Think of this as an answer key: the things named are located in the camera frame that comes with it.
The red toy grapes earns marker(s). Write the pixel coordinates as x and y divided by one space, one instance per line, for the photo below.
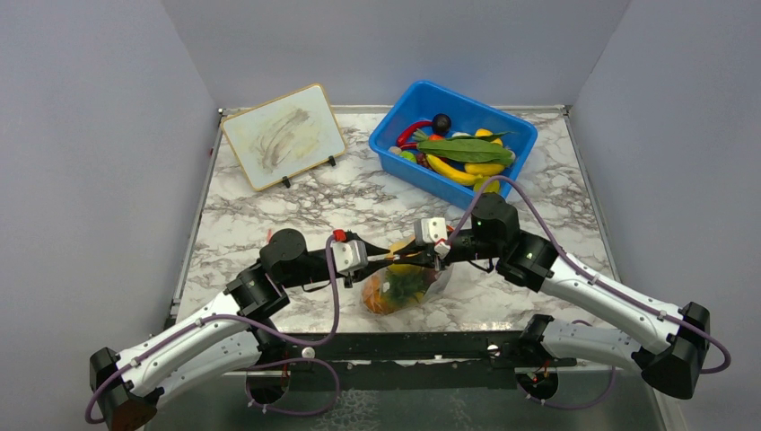
422 160

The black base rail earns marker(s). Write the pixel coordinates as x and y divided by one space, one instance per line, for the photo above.
388 361

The green toy lime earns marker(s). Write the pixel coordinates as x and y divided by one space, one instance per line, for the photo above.
408 156

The blue plastic bin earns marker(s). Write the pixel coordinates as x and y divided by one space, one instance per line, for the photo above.
424 99

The red toy chili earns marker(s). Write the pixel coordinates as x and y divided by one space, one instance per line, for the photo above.
405 139

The small yellow toy fruit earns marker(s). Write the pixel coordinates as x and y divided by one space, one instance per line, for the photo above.
485 134

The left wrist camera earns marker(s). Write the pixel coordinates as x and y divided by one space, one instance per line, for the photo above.
349 252

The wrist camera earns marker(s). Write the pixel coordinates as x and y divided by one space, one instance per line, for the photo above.
349 252
433 231

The dark round plum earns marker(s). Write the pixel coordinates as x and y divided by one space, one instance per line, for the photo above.
441 124

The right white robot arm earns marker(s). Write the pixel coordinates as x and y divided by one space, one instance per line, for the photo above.
665 343

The yellow toy starfruit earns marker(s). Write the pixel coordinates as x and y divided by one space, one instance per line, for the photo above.
486 185

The green leafy vegetable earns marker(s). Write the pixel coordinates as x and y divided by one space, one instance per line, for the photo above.
467 150

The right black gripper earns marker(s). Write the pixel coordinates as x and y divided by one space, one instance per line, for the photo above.
425 259

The clear orange zip bag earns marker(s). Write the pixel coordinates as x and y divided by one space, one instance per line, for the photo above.
437 288

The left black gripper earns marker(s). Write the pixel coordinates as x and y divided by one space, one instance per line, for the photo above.
362 273

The yellow toy banana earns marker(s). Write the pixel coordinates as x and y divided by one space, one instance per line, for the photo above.
472 174

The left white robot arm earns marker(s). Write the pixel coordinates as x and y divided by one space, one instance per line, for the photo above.
232 330

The white drawing board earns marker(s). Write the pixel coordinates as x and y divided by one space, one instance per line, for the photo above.
285 137

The orange toy bell pepper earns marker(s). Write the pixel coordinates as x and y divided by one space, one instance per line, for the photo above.
404 245

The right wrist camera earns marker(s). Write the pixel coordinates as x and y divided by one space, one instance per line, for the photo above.
433 231

